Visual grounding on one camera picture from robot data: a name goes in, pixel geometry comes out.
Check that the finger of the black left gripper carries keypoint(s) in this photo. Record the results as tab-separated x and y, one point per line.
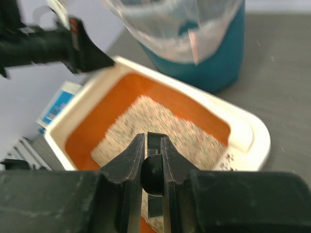
84	55

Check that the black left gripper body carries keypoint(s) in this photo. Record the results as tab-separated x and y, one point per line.
22	45

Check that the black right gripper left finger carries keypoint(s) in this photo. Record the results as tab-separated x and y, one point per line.
107	200

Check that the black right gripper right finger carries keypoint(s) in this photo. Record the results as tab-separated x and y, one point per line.
197	201

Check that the black litter scoop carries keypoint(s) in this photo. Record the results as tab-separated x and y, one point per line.
152	175

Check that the white orange litter box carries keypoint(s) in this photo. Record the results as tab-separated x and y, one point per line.
82	124

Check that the blue white box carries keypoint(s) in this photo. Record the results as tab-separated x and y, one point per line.
62	97

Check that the cat litter sand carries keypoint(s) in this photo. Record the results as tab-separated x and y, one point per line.
145	115

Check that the clear plastic bin liner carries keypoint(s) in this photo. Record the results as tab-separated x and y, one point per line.
181	31

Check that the teal trash bin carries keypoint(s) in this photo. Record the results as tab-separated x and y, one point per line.
219	70

